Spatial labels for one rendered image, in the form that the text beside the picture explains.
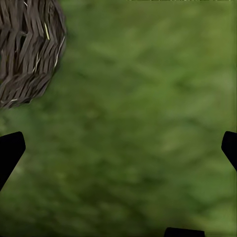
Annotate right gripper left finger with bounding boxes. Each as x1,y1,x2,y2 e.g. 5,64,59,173
0,131,26,191

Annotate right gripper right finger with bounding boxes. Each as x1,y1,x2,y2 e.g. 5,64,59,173
221,131,237,171

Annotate wicker basket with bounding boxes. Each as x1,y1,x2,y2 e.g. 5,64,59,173
0,0,66,110

